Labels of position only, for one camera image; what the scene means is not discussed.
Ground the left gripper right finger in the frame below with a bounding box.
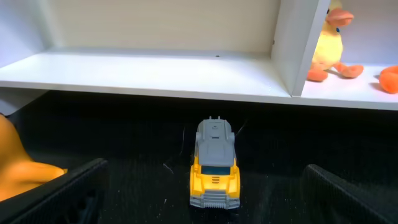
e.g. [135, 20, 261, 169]
[300, 164, 398, 224]

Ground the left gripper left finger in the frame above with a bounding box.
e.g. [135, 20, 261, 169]
[0, 157, 109, 224]

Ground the yellow rubber duck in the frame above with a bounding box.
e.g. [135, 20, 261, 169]
[0, 113, 68, 202]

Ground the grey and yellow toy truck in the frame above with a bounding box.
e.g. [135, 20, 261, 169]
[189, 116, 241, 210]

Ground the white plush duck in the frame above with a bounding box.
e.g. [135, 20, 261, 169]
[378, 65, 398, 95]

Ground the yellow plush duck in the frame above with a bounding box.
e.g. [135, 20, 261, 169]
[307, 0, 365, 83]

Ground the white shelf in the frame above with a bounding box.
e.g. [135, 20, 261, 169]
[0, 0, 398, 116]

